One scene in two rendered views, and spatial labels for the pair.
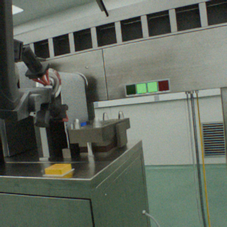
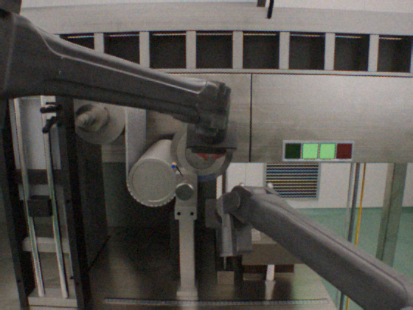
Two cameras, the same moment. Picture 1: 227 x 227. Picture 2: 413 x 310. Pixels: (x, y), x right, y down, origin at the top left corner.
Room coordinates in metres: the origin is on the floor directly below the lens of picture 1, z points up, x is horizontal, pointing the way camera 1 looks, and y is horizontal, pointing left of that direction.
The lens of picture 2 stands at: (0.39, 0.55, 1.41)
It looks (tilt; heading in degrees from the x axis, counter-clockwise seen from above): 11 degrees down; 339
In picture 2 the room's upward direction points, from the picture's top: straight up
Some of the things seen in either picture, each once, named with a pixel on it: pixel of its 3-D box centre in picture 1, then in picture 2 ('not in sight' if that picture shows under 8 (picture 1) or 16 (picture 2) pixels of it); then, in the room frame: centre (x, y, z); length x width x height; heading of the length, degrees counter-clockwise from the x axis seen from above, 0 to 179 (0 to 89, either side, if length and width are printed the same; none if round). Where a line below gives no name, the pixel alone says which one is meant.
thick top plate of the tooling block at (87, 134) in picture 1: (103, 128); (262, 221); (1.21, 0.06, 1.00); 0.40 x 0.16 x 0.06; 158
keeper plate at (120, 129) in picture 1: (122, 134); not in sight; (1.19, -0.03, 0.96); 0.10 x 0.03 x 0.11; 158
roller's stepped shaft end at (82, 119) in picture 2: not in sight; (83, 119); (1.14, 0.55, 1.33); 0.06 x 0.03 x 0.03; 158
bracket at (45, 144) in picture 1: (43, 127); (186, 235); (1.10, 0.33, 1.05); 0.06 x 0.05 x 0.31; 158
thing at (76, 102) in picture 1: (76, 111); (224, 193); (1.21, 0.18, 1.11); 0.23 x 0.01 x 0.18; 158
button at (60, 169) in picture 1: (58, 169); not in sight; (0.85, 0.22, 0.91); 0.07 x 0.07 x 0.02; 68
